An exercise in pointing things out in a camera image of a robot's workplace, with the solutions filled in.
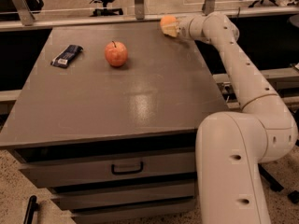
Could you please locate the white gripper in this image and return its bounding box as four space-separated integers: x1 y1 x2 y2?
161 16 193 40

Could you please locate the orange fruit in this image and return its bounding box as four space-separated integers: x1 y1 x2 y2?
160 15 177 28

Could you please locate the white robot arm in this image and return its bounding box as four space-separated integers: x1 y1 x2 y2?
160 12 298 224

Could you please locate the red apple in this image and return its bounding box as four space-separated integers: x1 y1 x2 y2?
105 41 128 67

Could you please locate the grey drawer cabinet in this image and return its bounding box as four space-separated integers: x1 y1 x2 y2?
1 21 226 224

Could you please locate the black stand base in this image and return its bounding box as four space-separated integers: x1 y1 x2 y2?
259 145 299 205

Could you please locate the black pole bottom left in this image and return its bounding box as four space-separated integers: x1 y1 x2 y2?
23 195 39 224

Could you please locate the black drawer handle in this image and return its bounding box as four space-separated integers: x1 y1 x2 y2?
111 161 144 175

